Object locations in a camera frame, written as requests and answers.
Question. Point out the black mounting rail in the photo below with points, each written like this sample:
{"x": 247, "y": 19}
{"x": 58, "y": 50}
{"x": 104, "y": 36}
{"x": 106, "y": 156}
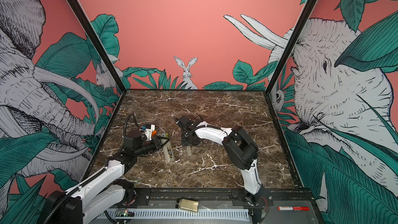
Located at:
{"x": 238, "y": 196}

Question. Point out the white slotted cable duct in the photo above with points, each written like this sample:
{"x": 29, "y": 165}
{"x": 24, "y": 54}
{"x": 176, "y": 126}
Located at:
{"x": 165, "y": 213}

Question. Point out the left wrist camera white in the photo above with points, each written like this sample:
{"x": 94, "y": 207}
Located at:
{"x": 147, "y": 130}

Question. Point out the remote battery cover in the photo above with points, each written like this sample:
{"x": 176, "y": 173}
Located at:
{"x": 188, "y": 149}

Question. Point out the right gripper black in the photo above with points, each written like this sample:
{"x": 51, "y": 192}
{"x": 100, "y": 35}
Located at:
{"x": 184, "y": 142}

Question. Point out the red white marker pen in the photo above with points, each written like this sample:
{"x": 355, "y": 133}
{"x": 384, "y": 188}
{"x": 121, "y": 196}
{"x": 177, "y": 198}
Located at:
{"x": 293, "y": 208}

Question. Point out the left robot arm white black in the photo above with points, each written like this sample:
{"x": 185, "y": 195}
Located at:
{"x": 87, "y": 200}

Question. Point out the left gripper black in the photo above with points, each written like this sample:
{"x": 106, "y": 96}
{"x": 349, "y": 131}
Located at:
{"x": 156, "y": 143}

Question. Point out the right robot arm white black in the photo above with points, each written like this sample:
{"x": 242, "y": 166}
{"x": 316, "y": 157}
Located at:
{"x": 242, "y": 150}

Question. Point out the brass metal box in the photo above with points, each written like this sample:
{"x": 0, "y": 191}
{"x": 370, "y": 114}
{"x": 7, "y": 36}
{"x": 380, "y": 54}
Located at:
{"x": 188, "y": 205}

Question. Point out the white remote control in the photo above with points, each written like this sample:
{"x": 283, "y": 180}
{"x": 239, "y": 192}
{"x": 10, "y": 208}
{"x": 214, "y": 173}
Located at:
{"x": 168, "y": 150}

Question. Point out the small circuit board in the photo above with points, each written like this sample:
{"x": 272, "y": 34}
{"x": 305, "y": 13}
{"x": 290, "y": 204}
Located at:
{"x": 124, "y": 213}

